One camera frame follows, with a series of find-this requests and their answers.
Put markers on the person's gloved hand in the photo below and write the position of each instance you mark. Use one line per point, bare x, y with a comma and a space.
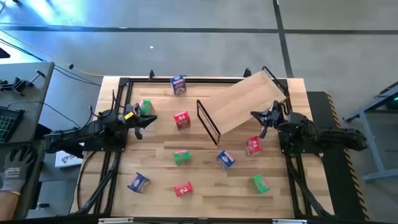
17, 169

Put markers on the red Froot Loops cereal box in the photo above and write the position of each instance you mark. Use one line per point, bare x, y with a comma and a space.
182, 119
183, 188
254, 146

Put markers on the black table edge clamp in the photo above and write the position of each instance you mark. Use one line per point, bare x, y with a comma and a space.
151, 74
247, 72

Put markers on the grey side desk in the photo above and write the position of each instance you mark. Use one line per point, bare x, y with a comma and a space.
31, 93

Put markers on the black hazard-striped floor mat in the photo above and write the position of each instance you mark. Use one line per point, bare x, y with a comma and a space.
334, 174

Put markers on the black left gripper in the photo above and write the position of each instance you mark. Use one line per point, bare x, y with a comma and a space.
138, 109

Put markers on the black desk clamp tool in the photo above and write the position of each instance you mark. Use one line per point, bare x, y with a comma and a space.
17, 84

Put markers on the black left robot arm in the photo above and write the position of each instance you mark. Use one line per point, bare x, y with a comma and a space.
87, 133

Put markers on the silver metal bracket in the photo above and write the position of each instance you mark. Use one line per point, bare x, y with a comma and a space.
115, 220
289, 221

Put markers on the person's forearm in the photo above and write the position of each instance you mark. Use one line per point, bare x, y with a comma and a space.
7, 205

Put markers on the black keyboard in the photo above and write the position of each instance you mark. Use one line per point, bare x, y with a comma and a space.
7, 124

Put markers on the blue Frosted Flakes cereal box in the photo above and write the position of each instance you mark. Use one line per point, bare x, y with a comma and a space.
178, 85
225, 159
138, 182

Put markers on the blue-grey metal cart frame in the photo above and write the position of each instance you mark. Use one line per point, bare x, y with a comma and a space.
374, 149

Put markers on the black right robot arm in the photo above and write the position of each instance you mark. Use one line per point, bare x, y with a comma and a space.
326, 137

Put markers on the green Apple Jacks cereal box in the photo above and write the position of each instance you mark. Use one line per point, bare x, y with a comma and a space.
182, 157
147, 106
259, 184

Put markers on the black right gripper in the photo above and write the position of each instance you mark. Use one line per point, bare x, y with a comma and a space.
275, 115

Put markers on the black aluminium table frame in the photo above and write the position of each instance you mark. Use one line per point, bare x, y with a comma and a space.
202, 80

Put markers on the white printed box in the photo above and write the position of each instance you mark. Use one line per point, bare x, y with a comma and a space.
66, 160

